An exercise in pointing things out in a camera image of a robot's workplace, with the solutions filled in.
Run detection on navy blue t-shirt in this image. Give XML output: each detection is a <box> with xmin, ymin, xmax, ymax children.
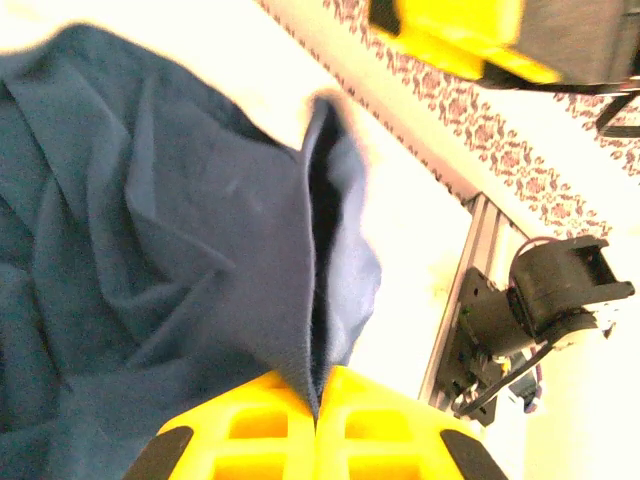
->
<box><xmin>0</xmin><ymin>22</ymin><xmax>384</xmax><ymax>480</ymax></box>

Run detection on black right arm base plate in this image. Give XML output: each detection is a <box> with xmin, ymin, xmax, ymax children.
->
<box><xmin>439</xmin><ymin>267</ymin><xmax>506</xmax><ymax>429</ymax></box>

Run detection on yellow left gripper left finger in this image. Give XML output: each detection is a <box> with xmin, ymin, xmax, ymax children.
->
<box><xmin>122</xmin><ymin>369</ymin><xmax>319</xmax><ymax>480</ymax></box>

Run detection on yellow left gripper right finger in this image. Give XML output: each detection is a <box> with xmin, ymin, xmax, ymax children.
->
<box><xmin>314</xmin><ymin>364</ymin><xmax>509</xmax><ymax>480</ymax></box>

